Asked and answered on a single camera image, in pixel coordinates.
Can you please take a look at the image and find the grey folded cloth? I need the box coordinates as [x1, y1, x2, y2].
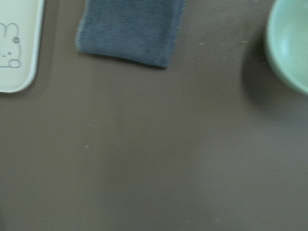
[75, 0, 186, 68]

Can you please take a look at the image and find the mint green bowl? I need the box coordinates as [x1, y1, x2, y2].
[265, 0, 308, 95]

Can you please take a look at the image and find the cream rabbit tray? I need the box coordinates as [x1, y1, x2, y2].
[0, 0, 45, 93]

